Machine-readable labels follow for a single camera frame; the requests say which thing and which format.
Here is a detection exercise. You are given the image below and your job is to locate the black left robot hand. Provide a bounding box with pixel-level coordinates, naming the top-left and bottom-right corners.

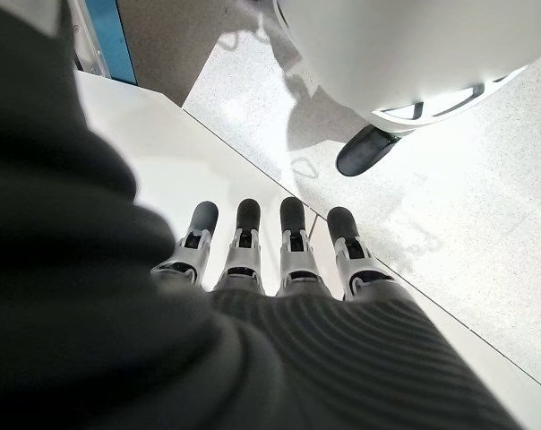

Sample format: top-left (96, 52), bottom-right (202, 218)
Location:
top-left (0, 0), bottom-right (522, 430)

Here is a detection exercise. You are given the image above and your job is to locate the blue panel edge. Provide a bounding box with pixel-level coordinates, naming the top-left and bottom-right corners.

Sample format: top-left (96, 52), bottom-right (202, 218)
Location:
top-left (84, 0), bottom-right (139, 86)

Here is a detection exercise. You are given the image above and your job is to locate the black left robot foot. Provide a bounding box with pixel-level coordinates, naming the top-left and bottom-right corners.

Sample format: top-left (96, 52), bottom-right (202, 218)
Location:
top-left (336, 124), bottom-right (402, 177)

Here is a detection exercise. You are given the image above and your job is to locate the white left robot leg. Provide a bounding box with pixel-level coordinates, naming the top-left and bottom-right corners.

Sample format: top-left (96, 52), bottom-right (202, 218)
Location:
top-left (273, 0), bottom-right (541, 136)

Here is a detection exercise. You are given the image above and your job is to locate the white frame rail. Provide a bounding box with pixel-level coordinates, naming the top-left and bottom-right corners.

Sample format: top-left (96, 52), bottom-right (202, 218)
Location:
top-left (67, 0), bottom-right (109, 78)

